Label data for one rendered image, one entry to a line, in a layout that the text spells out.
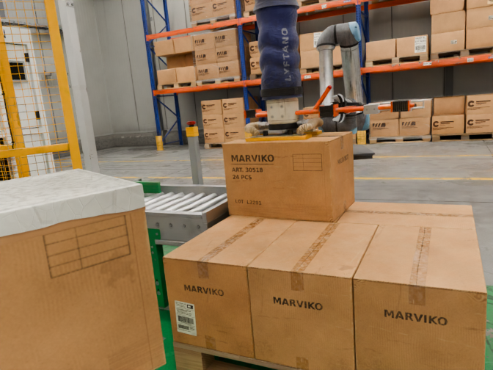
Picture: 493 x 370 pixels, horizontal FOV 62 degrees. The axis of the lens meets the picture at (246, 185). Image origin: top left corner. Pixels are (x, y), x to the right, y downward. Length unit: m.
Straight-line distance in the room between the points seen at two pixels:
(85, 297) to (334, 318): 0.96
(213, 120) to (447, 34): 5.52
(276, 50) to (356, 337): 1.38
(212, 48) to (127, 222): 9.85
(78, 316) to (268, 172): 1.46
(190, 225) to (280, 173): 0.56
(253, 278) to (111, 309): 0.83
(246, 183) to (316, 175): 0.40
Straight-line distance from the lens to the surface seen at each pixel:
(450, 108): 9.74
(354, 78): 2.83
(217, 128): 10.64
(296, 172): 2.06
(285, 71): 2.18
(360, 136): 9.31
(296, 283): 1.55
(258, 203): 2.20
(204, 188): 2.92
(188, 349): 1.96
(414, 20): 10.66
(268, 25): 2.21
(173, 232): 2.33
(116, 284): 0.86
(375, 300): 1.50
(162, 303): 2.58
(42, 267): 0.81
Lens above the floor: 1.17
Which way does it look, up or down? 12 degrees down
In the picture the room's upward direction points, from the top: 5 degrees counter-clockwise
